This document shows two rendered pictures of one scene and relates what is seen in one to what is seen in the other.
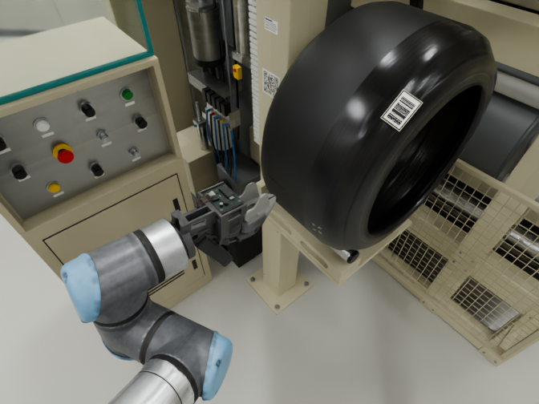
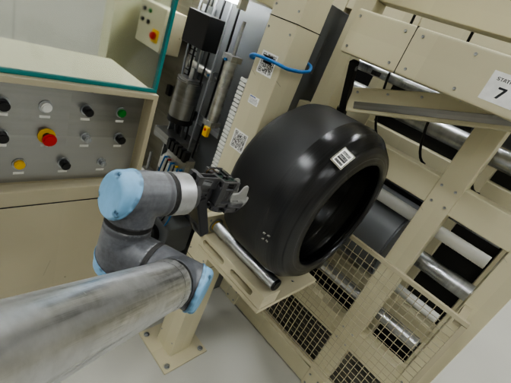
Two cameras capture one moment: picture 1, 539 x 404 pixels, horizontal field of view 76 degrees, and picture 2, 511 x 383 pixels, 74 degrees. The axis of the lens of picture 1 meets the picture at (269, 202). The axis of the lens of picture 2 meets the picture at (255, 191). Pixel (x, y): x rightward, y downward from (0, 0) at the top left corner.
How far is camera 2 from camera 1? 0.37 m
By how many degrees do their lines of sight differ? 26
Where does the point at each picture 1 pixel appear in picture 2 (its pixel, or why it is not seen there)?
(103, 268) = (147, 179)
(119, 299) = (148, 207)
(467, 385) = not seen: outside the picture
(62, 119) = (64, 109)
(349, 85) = (312, 137)
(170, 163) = not seen: hidden behind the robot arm
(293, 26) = (269, 104)
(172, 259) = (188, 196)
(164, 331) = (166, 250)
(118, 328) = (129, 237)
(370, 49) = (325, 122)
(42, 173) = (18, 147)
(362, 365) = not seen: outside the picture
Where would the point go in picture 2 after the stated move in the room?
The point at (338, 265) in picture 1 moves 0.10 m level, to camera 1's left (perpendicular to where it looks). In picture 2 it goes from (262, 292) to (234, 285)
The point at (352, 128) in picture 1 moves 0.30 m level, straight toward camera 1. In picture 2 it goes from (311, 162) to (306, 210)
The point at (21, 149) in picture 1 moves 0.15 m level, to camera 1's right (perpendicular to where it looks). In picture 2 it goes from (15, 118) to (69, 134)
